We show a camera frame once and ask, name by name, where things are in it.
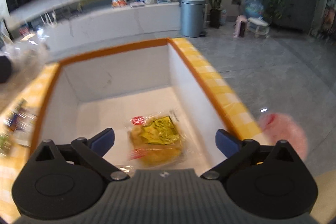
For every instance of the orange cardboard box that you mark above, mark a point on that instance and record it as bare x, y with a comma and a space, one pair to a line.
118, 74

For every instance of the green snack packet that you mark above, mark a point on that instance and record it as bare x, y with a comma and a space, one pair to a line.
5, 144

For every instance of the dried fruit packet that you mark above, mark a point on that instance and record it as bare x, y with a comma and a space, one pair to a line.
19, 119

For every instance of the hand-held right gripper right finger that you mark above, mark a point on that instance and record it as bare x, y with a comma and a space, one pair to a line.
225, 142

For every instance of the grey drawer cabinet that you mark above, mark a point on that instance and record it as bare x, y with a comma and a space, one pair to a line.
296, 8

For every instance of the yellow label snack packet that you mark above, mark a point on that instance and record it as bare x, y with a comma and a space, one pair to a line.
157, 134

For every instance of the white marble television console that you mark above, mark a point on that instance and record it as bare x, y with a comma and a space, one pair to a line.
118, 24

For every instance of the wall socket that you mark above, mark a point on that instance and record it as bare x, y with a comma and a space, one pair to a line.
236, 1

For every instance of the water jug with pump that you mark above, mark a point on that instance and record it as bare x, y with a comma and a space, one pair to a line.
253, 7

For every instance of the white router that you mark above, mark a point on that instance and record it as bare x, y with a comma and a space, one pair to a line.
48, 19

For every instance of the pink fuzzy slipper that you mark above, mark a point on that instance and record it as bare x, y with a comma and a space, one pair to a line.
286, 134

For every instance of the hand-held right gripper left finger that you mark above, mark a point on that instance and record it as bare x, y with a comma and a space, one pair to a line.
103, 141

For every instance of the white round stool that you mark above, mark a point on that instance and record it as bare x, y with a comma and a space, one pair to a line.
258, 26

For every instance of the blue-grey trash can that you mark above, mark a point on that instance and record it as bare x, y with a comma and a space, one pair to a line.
193, 16

